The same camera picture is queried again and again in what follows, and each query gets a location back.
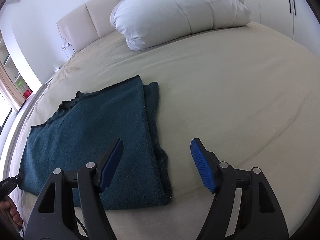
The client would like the white open bookshelf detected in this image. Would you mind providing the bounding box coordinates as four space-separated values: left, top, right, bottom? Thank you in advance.
0 34 30 95

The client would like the beige upholstered headboard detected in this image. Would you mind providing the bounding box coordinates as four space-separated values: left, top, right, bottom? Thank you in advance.
57 0 120 51

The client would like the white wardrobe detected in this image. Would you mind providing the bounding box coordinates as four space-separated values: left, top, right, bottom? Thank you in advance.
244 0 319 56

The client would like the beige bed sheet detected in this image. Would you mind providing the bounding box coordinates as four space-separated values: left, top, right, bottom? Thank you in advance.
5 22 319 239

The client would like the wall power socket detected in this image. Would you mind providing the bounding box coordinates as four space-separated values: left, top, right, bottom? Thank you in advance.
61 42 70 51

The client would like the beige curtain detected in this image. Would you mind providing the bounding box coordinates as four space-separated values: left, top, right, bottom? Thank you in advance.
0 63 25 113

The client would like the white folded duvet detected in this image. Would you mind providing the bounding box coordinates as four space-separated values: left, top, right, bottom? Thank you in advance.
110 0 251 51

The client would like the person's left hand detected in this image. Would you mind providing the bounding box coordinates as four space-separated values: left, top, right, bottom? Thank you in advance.
0 196 23 227

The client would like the red storage box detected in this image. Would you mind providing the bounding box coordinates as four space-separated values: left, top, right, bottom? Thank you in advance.
23 88 33 99

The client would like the dark green knit sweater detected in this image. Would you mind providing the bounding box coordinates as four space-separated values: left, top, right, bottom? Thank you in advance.
19 76 172 210

